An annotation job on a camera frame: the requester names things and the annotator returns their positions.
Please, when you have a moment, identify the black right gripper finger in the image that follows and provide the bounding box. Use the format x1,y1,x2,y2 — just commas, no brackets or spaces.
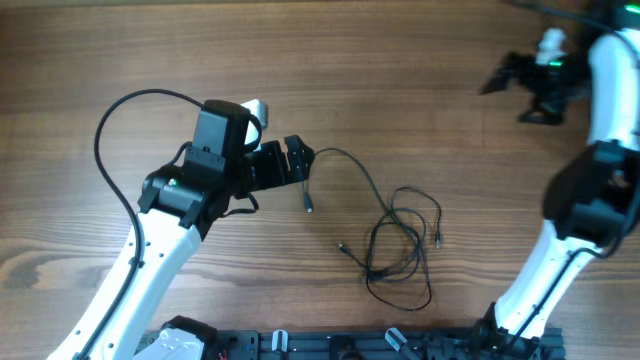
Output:
479,52,525,95
518,97,563,125

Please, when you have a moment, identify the black cable bundle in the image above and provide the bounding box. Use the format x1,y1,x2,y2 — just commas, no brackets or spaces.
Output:
337,186,444,313

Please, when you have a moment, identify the left camera black cable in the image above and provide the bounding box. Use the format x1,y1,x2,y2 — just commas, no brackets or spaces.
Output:
74,88,264,360

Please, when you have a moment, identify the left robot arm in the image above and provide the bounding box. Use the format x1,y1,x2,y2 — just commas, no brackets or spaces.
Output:
50,100,315,359

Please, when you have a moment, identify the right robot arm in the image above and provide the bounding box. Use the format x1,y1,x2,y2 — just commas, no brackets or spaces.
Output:
439,1,639,359

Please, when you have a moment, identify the black usb cable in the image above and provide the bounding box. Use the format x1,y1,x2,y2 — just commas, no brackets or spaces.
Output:
299,147,401,221

